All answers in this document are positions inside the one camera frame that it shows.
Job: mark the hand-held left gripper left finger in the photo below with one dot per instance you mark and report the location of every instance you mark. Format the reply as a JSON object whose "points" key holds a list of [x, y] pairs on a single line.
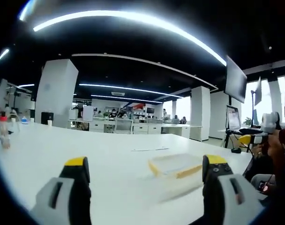
{"points": [[69, 187]]}

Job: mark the black bin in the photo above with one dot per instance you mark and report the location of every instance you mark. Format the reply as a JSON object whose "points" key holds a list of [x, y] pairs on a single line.
{"points": [[47, 118]]}

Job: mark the clear lid with yellow latches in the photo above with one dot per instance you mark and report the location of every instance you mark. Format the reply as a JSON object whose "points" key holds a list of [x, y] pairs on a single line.
{"points": [[172, 161]]}

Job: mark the small dark monitor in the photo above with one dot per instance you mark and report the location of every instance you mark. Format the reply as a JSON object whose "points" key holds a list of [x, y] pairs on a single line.
{"points": [[258, 91]]}

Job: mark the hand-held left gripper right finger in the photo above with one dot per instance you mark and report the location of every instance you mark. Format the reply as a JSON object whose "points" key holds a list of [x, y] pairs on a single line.
{"points": [[224, 187]]}

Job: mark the large dark monitor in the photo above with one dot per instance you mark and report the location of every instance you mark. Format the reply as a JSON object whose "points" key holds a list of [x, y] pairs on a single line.
{"points": [[236, 79]]}

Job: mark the clear bottle red cap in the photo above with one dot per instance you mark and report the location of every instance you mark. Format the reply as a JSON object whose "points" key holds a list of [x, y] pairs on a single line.
{"points": [[4, 131]]}

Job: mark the clear plastic storage box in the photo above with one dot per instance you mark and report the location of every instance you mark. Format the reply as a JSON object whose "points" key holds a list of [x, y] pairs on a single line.
{"points": [[182, 187]]}

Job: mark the silver laptop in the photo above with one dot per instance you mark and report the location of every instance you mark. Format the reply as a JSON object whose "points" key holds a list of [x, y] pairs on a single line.
{"points": [[233, 117]]}

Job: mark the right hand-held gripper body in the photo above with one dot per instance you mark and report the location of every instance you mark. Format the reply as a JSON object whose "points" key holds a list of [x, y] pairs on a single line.
{"points": [[271, 122]]}

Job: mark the small dark wall screen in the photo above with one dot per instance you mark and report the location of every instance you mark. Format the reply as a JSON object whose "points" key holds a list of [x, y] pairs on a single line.
{"points": [[150, 110]]}

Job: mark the white appliance box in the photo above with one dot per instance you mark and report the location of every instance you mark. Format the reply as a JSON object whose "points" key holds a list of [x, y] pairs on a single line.
{"points": [[87, 113]]}

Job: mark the white cabinet row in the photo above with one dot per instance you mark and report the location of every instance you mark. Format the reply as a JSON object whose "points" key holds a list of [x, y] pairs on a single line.
{"points": [[142, 129]]}

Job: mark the white paper cup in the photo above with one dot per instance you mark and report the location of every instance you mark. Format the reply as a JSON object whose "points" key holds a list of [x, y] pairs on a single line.
{"points": [[49, 122]]}

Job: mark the ceiling air vent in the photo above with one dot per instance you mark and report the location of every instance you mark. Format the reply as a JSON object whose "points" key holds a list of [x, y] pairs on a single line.
{"points": [[118, 93]]}

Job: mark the white ceiling light strip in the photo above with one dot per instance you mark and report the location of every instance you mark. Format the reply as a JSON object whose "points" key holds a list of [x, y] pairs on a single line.
{"points": [[2, 56], [133, 16], [128, 98], [133, 89]]}

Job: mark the green potted plant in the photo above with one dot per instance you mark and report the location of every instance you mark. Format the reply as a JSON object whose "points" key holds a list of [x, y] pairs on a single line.
{"points": [[248, 120]]}

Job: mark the black tripod stand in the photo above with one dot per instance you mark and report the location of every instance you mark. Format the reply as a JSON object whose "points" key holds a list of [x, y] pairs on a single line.
{"points": [[229, 138]]}

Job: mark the small blue white object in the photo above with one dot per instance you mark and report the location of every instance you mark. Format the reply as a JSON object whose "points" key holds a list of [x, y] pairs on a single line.
{"points": [[24, 120]]}

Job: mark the grey mesh chair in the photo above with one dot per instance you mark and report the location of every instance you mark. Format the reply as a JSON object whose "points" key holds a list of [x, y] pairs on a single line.
{"points": [[124, 126]]}

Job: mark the black computer mouse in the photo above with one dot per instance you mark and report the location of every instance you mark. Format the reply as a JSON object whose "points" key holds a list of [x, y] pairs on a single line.
{"points": [[236, 150]]}

